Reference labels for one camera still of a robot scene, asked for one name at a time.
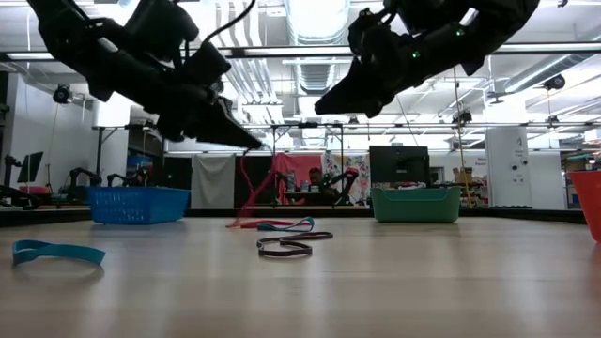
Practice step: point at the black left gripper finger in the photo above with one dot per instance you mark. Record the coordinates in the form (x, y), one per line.
(220, 129)
(230, 110)

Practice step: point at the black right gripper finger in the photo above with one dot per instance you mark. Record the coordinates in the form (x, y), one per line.
(362, 67)
(352, 98)

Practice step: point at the long red rubber band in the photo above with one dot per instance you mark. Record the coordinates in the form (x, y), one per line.
(272, 224)

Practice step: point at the blue rubber band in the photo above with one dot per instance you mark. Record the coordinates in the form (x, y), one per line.
(267, 227)
(70, 251)

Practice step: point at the long black rubber band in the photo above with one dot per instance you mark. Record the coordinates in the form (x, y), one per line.
(282, 255)

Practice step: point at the red black background robot arm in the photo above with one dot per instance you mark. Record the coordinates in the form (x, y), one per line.
(349, 173)

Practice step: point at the black background robot arm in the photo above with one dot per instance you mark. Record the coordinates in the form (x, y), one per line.
(77, 176)
(117, 178)

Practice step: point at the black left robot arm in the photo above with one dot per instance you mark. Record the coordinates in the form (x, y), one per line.
(70, 37)

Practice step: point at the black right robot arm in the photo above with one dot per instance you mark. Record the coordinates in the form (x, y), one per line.
(497, 23)

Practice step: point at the grey hanging cloth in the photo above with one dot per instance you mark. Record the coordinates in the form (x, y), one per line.
(213, 183)

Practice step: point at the floral hanging cloth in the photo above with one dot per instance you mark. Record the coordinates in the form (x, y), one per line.
(359, 169)

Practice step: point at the black monitor box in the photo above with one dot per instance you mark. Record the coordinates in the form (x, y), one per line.
(399, 164)

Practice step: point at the red hanging cloth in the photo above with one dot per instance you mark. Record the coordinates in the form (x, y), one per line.
(300, 162)

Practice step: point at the person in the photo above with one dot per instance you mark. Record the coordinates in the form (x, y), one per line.
(315, 177)

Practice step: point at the blue plastic basket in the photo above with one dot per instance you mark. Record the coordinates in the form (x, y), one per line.
(136, 206)

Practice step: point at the teal plastic basket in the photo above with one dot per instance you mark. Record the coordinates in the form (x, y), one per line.
(415, 209)

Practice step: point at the white cabinet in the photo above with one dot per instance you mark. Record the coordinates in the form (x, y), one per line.
(507, 164)

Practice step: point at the small black monitor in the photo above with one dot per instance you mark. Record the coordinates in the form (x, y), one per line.
(32, 166)

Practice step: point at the orange plastic basket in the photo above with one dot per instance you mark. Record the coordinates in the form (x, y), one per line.
(589, 202)

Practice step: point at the silver ceiling duct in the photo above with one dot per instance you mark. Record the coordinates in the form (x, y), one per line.
(317, 47)

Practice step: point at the black table frame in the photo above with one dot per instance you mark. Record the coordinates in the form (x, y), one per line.
(211, 212)

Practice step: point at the black ceiling camera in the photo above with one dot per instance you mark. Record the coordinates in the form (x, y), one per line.
(62, 94)
(555, 82)

